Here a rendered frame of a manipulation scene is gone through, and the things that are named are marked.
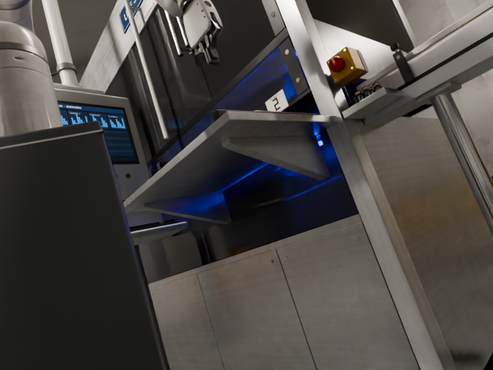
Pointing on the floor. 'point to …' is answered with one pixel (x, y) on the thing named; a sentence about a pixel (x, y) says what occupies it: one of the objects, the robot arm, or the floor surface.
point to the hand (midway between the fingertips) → (212, 56)
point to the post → (368, 194)
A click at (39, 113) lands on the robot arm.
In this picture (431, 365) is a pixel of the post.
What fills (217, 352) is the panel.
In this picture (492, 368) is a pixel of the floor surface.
